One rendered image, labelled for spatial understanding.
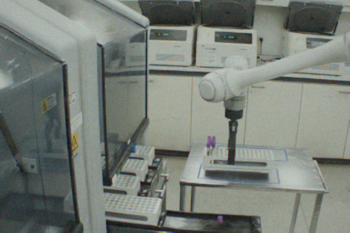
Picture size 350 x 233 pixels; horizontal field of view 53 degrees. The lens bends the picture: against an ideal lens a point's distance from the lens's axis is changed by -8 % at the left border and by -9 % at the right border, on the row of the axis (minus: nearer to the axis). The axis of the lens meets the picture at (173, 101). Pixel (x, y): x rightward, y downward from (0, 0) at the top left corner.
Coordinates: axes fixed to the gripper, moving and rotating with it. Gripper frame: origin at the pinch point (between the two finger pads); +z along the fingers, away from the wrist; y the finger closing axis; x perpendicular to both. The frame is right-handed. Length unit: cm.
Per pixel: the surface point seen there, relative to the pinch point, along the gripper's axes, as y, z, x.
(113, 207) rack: -42, 4, 39
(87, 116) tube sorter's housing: -56, -33, 40
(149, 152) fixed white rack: 4.9, 3.4, 35.6
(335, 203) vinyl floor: 114, 90, -95
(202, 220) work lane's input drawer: -36.8, 9.9, 9.3
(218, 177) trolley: -5.6, 8.1, 4.7
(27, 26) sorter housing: -71, -58, 49
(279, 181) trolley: -7.3, 8.3, -20.8
